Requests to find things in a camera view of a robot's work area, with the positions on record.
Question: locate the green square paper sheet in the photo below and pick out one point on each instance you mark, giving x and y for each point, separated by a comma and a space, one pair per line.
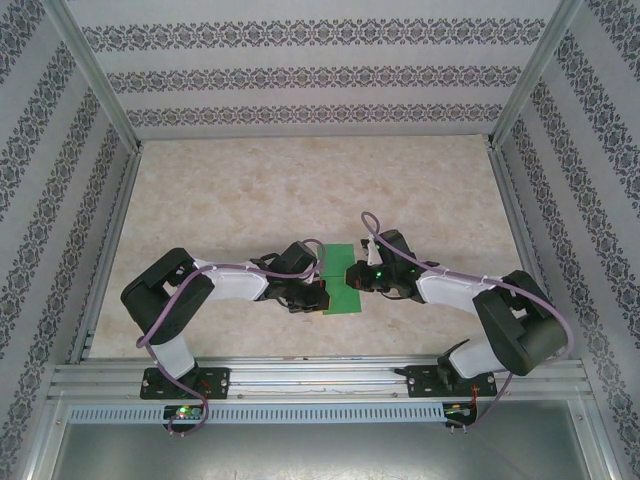
345, 300

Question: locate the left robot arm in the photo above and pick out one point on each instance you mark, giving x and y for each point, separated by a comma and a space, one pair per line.
230, 282

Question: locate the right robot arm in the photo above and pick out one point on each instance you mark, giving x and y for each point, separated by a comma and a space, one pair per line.
450, 290

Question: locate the grey metal sheet panel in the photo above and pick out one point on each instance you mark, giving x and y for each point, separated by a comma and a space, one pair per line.
320, 455

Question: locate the small circuit board with LEDs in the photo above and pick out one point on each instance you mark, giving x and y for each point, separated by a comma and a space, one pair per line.
182, 412
457, 411

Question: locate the aluminium mounting rail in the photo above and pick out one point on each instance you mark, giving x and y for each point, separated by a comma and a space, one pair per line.
320, 375

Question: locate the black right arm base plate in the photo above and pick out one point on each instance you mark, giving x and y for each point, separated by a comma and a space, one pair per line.
425, 382

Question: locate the aluminium table side rail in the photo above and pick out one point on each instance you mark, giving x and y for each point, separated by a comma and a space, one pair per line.
111, 250
510, 200

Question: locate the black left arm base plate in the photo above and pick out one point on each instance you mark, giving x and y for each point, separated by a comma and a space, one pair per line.
220, 382

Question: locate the aluminium frame post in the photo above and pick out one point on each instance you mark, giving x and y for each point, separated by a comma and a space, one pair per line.
98, 75
532, 75

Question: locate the aluminium frame bar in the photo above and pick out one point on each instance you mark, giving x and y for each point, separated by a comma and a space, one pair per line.
600, 440
40, 440

